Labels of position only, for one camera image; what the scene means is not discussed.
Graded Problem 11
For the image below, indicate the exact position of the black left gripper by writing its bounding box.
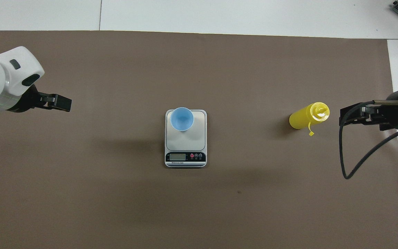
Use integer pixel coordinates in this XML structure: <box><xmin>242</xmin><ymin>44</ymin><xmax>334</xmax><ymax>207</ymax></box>
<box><xmin>7</xmin><ymin>85</ymin><xmax>72</xmax><ymax>113</ymax></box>

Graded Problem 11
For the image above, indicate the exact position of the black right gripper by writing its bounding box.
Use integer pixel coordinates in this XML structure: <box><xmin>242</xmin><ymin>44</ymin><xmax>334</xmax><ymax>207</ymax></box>
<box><xmin>339</xmin><ymin>88</ymin><xmax>398</xmax><ymax>131</ymax></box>

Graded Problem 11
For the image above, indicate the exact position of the yellow squeeze bottle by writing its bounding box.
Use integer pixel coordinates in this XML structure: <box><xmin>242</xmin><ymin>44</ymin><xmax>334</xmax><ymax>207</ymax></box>
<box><xmin>289</xmin><ymin>102</ymin><xmax>330</xmax><ymax>137</ymax></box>

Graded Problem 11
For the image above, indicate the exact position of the light blue plastic cup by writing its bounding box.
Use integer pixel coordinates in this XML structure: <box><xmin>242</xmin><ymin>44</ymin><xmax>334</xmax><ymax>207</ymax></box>
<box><xmin>170</xmin><ymin>107</ymin><xmax>195</xmax><ymax>132</ymax></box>

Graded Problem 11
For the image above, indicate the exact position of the silver digital kitchen scale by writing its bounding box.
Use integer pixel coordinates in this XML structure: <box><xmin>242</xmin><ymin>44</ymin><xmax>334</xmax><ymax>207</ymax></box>
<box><xmin>164</xmin><ymin>109</ymin><xmax>208</xmax><ymax>168</ymax></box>

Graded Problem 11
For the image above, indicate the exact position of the brown paper table mat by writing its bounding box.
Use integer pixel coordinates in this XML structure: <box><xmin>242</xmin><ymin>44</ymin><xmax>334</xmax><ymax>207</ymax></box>
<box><xmin>0</xmin><ymin>30</ymin><xmax>398</xmax><ymax>249</ymax></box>

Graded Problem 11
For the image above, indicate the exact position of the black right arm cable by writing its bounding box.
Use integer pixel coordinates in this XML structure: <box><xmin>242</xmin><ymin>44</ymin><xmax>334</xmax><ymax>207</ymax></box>
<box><xmin>339</xmin><ymin>100</ymin><xmax>398</xmax><ymax>179</ymax></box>

